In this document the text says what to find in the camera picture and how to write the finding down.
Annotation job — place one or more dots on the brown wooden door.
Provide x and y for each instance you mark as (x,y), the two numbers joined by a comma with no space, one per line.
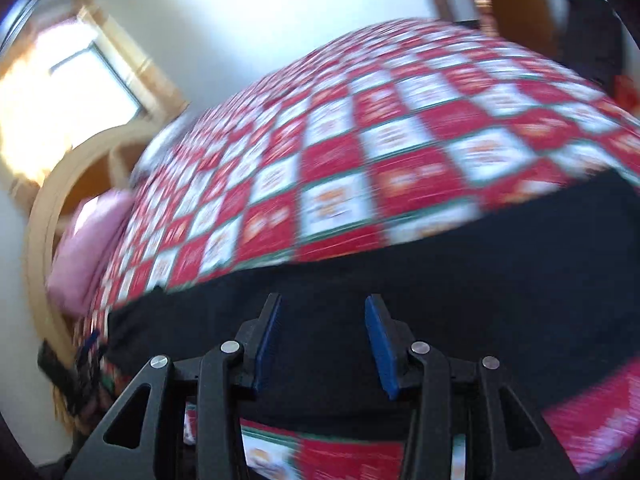
(530,0)

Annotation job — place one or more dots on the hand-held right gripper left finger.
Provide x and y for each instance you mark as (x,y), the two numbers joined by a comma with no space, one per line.
(267,340)

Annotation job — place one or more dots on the cream wooden headboard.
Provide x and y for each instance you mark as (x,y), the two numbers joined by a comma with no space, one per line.
(42,220)

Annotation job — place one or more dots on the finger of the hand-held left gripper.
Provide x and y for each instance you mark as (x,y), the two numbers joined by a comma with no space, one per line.
(89,344)

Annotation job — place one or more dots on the red checkered printed bedspread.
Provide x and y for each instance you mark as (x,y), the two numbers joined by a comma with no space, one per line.
(400,135)

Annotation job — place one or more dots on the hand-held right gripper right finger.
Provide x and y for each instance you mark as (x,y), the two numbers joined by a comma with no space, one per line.
(381,345)

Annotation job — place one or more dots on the black pants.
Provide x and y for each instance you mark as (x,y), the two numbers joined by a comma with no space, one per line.
(350,270)

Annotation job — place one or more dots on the folded pink blanket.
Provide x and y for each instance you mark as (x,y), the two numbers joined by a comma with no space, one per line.
(92,250)

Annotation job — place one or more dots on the yellow patterned curtain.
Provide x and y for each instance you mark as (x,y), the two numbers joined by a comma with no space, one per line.
(145,75)

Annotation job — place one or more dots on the window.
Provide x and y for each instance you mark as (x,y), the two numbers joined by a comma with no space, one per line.
(65,105)

